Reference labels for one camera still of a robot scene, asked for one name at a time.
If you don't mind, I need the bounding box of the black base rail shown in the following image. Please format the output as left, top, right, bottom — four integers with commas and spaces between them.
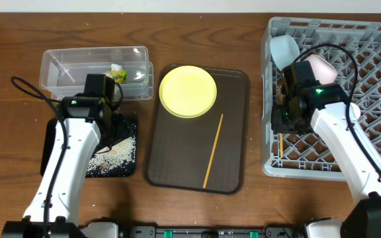
77, 224, 310, 238

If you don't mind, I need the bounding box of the black food waste tray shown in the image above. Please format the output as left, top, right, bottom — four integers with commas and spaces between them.
40, 114, 139, 179

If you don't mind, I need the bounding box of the spilled rice pile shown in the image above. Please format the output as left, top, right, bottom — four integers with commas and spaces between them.
86, 136, 136, 178

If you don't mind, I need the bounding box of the small white green cup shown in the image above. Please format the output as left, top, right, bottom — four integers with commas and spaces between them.
350, 102, 361, 119

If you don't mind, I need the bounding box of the white rice bowl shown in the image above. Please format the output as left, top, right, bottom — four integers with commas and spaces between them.
306, 54, 338, 85

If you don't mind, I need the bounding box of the green yellow snack wrapper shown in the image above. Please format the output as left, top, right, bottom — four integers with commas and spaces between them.
104, 70, 128, 83

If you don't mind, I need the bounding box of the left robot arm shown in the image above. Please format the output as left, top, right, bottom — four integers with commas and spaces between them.
1, 96, 132, 237

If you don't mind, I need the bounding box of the wooden chopstick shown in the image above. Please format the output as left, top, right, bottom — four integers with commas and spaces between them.
277, 86, 284, 158
203, 114, 224, 189

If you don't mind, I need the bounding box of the clear plastic waste bin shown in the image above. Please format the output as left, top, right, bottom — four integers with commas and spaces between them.
40, 46, 154, 100

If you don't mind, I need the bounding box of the light blue bowl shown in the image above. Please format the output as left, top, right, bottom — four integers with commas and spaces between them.
270, 35, 300, 71

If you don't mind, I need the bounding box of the yellow round plate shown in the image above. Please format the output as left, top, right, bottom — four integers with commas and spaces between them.
159, 65, 218, 118

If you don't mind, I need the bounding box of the white napkin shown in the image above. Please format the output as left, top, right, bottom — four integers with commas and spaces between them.
111, 63, 123, 71

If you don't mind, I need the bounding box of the brown plastic serving tray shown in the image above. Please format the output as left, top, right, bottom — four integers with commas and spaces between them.
144, 68, 250, 194

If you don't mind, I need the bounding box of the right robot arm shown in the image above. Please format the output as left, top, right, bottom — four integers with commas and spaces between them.
271, 83, 381, 237

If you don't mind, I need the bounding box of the grey dishwasher rack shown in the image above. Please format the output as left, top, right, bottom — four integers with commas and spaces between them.
261, 17, 381, 181

